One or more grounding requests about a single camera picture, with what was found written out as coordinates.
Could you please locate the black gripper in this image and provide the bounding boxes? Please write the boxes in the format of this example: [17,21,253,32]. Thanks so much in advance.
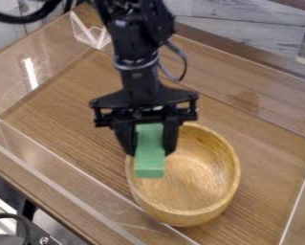
[89,65,199,156]

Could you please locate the green rectangular block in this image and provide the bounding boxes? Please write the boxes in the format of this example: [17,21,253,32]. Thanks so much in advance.
[135,123,165,178]

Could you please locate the brown wooden bowl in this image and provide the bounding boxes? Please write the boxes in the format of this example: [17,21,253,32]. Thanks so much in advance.
[125,123,241,227]

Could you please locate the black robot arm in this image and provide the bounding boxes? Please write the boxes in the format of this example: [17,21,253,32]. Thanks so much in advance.
[89,0,199,156]

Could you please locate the black metal table leg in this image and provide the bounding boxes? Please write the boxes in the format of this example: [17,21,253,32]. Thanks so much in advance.
[16,198,39,221]

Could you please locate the clear acrylic tray wall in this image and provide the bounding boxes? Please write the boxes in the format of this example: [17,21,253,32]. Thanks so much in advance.
[0,17,305,245]

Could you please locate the clear acrylic corner bracket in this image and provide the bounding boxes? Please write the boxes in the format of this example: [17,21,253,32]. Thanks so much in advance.
[69,11,111,50]

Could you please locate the black cable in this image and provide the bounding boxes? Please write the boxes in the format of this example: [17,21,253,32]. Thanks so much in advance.
[0,212,35,245]

